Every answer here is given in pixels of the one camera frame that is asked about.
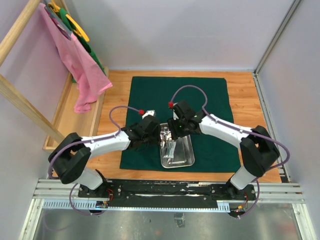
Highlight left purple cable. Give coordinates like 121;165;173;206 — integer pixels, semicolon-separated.
47;105;145;216

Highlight yellow hanger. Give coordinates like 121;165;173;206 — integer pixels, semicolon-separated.
47;0;90;43

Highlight steel instrument tray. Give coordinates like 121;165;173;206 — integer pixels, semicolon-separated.
159;123;195;169

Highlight blue suture packet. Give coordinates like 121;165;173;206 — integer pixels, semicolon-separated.
164;141;176;159

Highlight green garment on hanger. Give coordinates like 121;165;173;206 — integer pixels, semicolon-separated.
58;8;105;74

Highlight steel surgical scissors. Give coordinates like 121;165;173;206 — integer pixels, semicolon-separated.
160;123;172;150

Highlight wooden rack frame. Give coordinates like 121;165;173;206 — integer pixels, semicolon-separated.
0;9;100;157

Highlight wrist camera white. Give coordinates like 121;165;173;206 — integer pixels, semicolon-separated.
173;112;179;120
142;110;156;119

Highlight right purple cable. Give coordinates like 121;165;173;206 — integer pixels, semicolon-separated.
168;85;291;218

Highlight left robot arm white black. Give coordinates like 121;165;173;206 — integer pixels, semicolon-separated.
48;115;160;198

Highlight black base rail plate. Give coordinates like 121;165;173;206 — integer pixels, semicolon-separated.
77;179;256;209

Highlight grey hanger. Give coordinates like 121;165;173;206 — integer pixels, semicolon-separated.
44;3;72;40

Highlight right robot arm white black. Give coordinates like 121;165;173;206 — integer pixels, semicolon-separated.
167;100;280;200

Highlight pink cloth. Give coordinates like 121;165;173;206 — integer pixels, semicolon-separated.
38;3;113;114

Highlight dark green surgical cloth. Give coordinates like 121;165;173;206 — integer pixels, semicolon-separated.
119;76;241;173

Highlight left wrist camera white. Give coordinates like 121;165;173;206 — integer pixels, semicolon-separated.
142;110;156;119

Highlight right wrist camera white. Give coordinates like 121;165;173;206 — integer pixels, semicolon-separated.
173;112;179;120

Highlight purple cable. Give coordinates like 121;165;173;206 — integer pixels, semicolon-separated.
168;85;291;218
47;105;145;216

